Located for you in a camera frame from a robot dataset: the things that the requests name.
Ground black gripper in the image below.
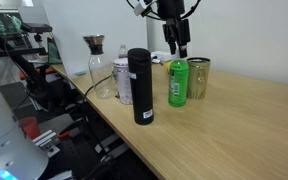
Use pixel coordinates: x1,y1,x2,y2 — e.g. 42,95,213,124
162,17,192,59

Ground green plastic bottle white cap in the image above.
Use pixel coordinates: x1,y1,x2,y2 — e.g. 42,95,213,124
168,59,190,108

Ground clear plastic water bottle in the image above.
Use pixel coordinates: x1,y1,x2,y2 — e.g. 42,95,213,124
117,44,129,60

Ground flat white box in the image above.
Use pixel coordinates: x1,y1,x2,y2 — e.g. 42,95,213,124
150,50,174,63

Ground gold metal tin canister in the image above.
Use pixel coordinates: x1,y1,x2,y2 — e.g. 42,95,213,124
186,57,212,100

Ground black thermos flask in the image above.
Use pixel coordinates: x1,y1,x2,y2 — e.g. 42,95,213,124
127,47,155,126

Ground white canister with round lid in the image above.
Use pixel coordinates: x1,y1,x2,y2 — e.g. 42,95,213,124
112,57,134,106

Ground glass carafe with metal funnel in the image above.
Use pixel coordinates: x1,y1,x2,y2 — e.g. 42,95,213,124
82,34,116,100

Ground white partition board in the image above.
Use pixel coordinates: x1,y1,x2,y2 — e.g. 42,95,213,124
41,0,149,78

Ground silver aluminium extrusion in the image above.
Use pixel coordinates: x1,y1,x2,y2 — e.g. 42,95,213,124
32,129,62,158

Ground red plastic cup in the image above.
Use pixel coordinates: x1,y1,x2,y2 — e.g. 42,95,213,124
18,116,42,141

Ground white rounded device blue light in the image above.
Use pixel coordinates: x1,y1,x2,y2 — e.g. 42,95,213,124
0,80,50,180

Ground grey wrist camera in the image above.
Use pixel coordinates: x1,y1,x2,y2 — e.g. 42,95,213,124
132,0,153,17

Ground thin black cable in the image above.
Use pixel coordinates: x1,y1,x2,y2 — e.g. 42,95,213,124
81,74,114,108

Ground black camera on stand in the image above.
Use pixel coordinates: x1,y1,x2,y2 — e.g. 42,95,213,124
20,22,54,34

